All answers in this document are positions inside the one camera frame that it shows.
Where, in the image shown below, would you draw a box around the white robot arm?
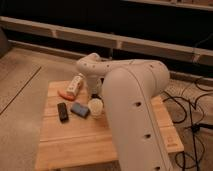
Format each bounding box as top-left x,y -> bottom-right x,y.
76,53 -> 173,171

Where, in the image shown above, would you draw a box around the white paper cup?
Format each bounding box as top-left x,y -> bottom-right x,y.
88,98 -> 104,118

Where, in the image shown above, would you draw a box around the white plastic bottle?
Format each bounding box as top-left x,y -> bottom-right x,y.
66,73 -> 84,96

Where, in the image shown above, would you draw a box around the blue sponge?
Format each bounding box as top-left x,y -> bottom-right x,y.
70,102 -> 90,118

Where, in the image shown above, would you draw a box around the orange carrot toy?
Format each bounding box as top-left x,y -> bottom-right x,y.
57,90 -> 75,101

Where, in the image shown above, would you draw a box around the black remote control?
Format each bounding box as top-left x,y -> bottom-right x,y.
57,103 -> 69,122

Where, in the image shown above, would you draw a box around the wooden table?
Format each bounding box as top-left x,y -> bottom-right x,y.
34,80 -> 185,171

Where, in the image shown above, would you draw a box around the wooden shelf rail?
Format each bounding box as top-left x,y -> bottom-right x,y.
0,16 -> 213,66

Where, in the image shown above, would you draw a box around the black cable on floor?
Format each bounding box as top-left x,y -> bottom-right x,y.
159,78 -> 213,171

